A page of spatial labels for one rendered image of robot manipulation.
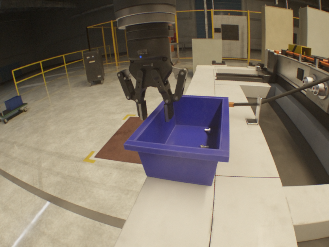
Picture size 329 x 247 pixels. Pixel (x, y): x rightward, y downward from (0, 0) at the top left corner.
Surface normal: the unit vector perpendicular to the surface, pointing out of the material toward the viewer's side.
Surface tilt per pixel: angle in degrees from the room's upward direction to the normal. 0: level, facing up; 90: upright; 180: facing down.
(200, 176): 95
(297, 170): 0
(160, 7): 90
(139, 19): 90
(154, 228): 0
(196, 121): 85
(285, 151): 0
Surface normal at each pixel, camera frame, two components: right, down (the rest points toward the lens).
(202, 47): -0.25, 0.45
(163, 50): 0.67, 0.29
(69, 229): -0.07, -0.89
